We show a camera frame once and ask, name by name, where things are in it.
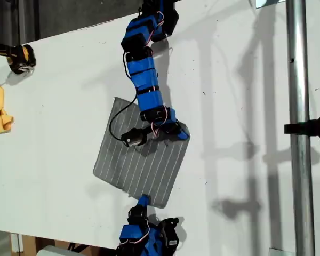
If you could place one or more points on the grey striped towel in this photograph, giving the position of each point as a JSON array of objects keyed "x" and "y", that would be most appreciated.
[{"x": 138, "y": 170}]

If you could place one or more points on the white container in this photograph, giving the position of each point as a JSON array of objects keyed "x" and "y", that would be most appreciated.
[{"x": 56, "y": 252}]

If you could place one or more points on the brown cardboard box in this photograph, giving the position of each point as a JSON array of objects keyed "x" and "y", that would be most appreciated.
[{"x": 29, "y": 245}]

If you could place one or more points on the white table leg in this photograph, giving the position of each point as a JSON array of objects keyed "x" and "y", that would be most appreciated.
[{"x": 16, "y": 242}]

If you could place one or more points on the black clamp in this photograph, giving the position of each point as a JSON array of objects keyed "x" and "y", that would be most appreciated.
[{"x": 309, "y": 128}]

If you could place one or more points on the black camera box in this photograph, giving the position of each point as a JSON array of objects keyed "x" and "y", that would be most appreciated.
[
  {"x": 170, "y": 234},
  {"x": 133, "y": 137}
]

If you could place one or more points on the steel post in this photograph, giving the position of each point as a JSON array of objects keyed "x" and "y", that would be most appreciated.
[{"x": 300, "y": 80}]

